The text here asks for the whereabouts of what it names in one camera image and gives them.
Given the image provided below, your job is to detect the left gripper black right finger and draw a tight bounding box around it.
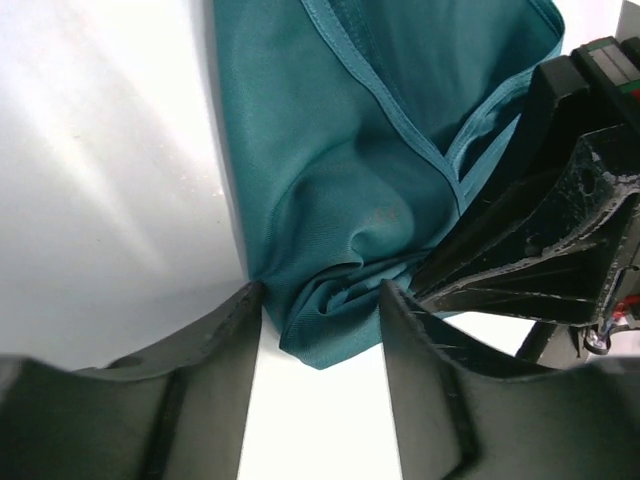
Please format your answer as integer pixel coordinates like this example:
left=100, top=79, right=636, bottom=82
left=379, top=282, right=639, bottom=479

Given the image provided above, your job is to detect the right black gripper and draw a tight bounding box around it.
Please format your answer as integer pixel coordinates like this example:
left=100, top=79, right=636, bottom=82
left=514, top=34, right=640, bottom=361

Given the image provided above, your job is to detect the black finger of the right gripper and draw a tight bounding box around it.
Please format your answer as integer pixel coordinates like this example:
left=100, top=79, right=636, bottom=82
left=412, top=137, right=639, bottom=326

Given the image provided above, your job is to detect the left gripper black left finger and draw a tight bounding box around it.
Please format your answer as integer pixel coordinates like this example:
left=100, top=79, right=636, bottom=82
left=1, top=282, right=264, bottom=479

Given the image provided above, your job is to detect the teal cloth napkin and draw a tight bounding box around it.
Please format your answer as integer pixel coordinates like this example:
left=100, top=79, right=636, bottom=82
left=213, top=1, right=565, bottom=369

